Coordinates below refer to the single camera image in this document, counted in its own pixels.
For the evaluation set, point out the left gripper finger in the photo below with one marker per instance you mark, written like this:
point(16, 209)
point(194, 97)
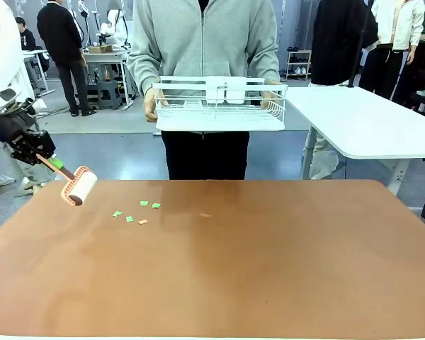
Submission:
point(39, 159)
point(56, 163)

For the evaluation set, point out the person's left forearm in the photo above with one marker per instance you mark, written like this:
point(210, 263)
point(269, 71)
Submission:
point(265, 63)

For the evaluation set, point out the person in grey hoodie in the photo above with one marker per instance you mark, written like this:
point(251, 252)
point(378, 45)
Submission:
point(205, 39)

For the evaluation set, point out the man in black clothes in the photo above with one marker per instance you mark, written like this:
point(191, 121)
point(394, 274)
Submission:
point(62, 46)

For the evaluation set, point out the person's right forearm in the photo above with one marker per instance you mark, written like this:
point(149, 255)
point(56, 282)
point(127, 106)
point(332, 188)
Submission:
point(141, 71)

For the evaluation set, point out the green paper scrap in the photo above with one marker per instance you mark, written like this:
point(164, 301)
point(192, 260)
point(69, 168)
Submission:
point(117, 213)
point(129, 219)
point(156, 205)
point(144, 203)

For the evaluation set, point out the person in white jacket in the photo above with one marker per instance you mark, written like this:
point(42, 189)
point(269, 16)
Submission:
point(393, 35)

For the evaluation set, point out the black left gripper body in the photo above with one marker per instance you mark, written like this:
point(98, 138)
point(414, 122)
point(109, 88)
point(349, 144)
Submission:
point(17, 132)

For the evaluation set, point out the black step stool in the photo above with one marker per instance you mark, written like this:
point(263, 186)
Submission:
point(109, 93)

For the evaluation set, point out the white desk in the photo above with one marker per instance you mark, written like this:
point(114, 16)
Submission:
point(368, 120)

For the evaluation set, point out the grey work table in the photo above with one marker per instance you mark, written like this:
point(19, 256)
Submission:
point(106, 60)

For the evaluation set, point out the person's right hand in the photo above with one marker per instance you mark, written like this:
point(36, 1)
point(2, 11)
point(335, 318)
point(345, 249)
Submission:
point(150, 106)

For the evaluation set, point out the white shoe rack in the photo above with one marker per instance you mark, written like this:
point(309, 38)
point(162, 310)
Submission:
point(299, 63)

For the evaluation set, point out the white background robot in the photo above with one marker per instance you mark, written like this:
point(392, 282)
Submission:
point(115, 26)

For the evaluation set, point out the person's left hand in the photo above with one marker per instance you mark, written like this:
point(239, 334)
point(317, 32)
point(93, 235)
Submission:
point(269, 97)

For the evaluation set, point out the cardboard box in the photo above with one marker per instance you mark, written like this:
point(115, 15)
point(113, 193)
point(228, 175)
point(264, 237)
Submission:
point(100, 49)

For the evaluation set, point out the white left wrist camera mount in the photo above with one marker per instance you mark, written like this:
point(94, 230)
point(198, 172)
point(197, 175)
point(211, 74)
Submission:
point(33, 105)

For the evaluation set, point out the white plastic cutlery holder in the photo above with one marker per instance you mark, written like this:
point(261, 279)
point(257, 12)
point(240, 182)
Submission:
point(226, 92)

